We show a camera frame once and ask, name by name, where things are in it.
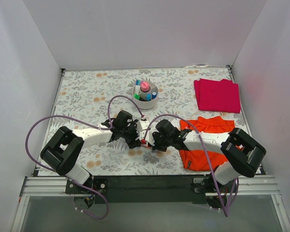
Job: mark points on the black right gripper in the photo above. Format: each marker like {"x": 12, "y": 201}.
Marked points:
{"x": 157, "y": 141}

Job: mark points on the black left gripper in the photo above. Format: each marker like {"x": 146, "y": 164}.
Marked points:
{"x": 132, "y": 135}

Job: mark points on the black highlighter green cap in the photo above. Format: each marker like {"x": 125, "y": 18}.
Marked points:
{"x": 136, "y": 96}

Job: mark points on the black highlighter blue cap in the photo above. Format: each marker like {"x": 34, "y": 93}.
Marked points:
{"x": 148, "y": 97}

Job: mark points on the white round desk organizer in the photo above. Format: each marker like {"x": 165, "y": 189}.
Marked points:
{"x": 146, "y": 104}

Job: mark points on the white marker teal cap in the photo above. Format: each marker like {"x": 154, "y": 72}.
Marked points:
{"x": 137, "y": 89}

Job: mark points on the blue capped small jar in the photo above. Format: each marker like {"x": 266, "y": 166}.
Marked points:
{"x": 153, "y": 95}

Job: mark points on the pink capped glue bottle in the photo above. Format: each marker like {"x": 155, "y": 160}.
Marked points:
{"x": 145, "y": 87}

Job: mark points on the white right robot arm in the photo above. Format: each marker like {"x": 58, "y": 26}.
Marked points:
{"x": 213, "y": 144}

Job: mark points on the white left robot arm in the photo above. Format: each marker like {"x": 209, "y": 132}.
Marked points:
{"x": 62, "y": 151}

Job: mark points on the orange folded shorts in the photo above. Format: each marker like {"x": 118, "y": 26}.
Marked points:
{"x": 196, "y": 160}

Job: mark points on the magenta folded cloth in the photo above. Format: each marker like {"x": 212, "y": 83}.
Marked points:
{"x": 217, "y": 96}

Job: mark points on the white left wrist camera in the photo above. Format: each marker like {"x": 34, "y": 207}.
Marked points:
{"x": 142, "y": 125}

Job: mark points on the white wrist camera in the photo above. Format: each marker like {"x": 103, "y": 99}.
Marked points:
{"x": 142, "y": 125}
{"x": 147, "y": 138}

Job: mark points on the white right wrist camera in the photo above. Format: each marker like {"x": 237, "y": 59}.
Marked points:
{"x": 147, "y": 138}

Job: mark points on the aluminium frame rail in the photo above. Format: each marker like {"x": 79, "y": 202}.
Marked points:
{"x": 165, "y": 203}

